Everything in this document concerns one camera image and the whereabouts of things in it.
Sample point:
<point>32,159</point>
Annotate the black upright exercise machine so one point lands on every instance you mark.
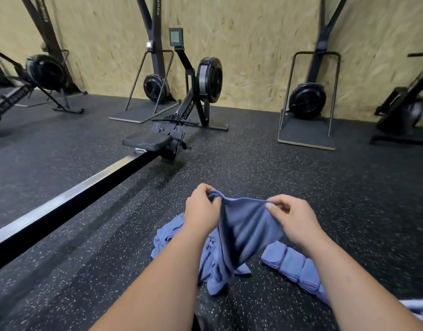
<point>401,110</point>

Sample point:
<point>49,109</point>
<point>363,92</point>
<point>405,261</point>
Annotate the black fan bike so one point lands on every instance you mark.
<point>42,71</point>

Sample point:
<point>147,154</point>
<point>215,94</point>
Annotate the black rowing machine with rail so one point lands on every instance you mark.
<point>94,193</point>

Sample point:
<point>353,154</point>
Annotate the black ski trainer grey platform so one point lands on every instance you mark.
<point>155,86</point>

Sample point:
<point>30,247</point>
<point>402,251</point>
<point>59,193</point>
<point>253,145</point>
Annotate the black ski trainer wooden-edged platform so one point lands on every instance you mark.
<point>306,100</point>

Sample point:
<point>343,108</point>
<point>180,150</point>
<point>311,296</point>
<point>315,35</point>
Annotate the plain blue towel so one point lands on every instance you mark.
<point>322,291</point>
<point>309,275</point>

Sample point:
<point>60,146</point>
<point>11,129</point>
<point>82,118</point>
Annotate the white perforated metal rack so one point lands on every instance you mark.
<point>418,310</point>

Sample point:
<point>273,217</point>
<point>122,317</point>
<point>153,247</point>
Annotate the person's left hand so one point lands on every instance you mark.
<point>201,211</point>

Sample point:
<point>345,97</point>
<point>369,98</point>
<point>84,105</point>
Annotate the person's right hand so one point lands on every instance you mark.
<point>298,220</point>

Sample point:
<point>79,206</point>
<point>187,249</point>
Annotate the blue towel pile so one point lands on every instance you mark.
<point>167,237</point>

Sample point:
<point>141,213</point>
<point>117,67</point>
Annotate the person's right forearm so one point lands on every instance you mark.
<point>360,293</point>

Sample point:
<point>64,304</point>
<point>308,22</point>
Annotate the person's left forearm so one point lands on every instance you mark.
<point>156,289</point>

